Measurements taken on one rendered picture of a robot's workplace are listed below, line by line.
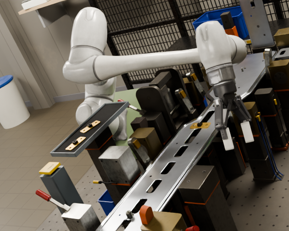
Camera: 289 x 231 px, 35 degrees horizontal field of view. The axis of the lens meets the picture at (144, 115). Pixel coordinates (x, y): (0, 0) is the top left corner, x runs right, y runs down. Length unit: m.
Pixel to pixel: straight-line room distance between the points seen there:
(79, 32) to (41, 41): 4.04
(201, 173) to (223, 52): 0.40
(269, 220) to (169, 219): 0.54
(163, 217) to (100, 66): 0.67
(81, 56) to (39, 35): 4.06
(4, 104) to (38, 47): 0.84
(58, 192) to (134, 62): 0.55
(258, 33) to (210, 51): 0.91
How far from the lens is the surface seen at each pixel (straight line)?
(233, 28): 2.46
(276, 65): 2.03
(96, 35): 1.83
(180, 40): 2.88
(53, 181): 1.66
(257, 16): 2.35
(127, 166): 1.65
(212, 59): 1.50
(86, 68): 1.76
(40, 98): 6.19
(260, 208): 1.81
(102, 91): 2.35
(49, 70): 6.03
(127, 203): 1.57
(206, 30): 1.52
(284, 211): 1.77
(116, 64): 1.70
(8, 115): 6.08
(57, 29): 5.62
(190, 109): 1.99
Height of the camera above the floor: 1.84
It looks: 23 degrees down
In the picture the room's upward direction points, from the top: 24 degrees counter-clockwise
